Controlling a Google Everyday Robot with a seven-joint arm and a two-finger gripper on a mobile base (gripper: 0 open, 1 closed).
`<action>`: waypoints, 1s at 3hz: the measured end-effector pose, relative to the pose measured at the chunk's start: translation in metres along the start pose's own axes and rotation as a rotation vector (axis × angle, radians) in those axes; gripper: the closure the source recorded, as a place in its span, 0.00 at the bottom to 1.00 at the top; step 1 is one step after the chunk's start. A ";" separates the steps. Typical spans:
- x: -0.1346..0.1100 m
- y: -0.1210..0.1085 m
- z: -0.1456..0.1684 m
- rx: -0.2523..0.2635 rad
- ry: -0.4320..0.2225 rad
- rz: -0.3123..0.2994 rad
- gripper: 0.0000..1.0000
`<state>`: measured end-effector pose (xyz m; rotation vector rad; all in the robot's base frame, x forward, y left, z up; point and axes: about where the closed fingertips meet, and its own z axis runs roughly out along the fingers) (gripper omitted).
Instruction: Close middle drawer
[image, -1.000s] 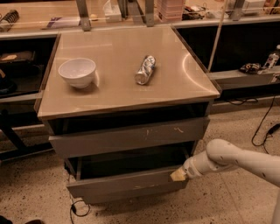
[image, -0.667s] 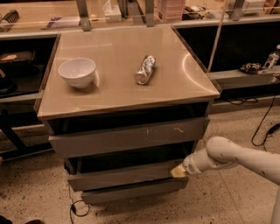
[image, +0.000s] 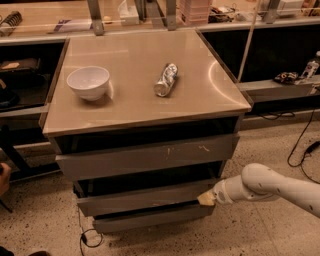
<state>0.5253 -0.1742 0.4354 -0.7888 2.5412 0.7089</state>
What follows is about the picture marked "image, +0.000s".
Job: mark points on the plastic bottle on shelf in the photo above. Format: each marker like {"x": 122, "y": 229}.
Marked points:
{"x": 312, "y": 66}

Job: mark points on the wooden stick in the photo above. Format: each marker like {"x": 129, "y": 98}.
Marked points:
{"x": 248, "y": 42}

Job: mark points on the person hand at left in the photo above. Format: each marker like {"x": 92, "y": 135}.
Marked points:
{"x": 4, "y": 178}

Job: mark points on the dark patterned object on shelf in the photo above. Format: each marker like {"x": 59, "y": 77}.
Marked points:
{"x": 288, "y": 78}

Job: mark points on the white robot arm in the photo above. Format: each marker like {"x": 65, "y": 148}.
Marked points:
{"x": 259, "y": 182}

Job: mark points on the black coil spring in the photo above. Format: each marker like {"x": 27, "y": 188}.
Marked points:
{"x": 9, "y": 24}

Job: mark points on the white bowl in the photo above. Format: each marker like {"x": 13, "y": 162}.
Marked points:
{"x": 89, "y": 83}

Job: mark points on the pink stacked box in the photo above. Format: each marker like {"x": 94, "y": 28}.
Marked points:
{"x": 194, "y": 12}

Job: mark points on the purple white booklet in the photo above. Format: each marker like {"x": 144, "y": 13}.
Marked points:
{"x": 66, "y": 26}

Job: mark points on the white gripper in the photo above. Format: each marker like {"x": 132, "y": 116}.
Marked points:
{"x": 220, "y": 194}

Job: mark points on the grey drawer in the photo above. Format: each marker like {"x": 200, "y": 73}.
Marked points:
{"x": 174, "y": 214}
{"x": 145, "y": 198}
{"x": 148, "y": 157}

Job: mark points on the dark shoe at bottom left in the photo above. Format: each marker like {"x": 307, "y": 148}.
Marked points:
{"x": 6, "y": 252}

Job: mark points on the grey top drawer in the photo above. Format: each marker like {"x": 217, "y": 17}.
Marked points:
{"x": 148, "y": 157}

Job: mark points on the grey bottom drawer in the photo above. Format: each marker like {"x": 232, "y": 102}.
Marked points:
{"x": 174, "y": 214}

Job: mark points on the white tissue box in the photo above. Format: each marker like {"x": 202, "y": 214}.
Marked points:
{"x": 128, "y": 13}

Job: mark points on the silver drink can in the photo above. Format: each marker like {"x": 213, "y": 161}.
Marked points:
{"x": 166, "y": 80}

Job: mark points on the grey drawer cabinet with top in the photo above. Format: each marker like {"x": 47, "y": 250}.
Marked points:
{"x": 204, "y": 101}

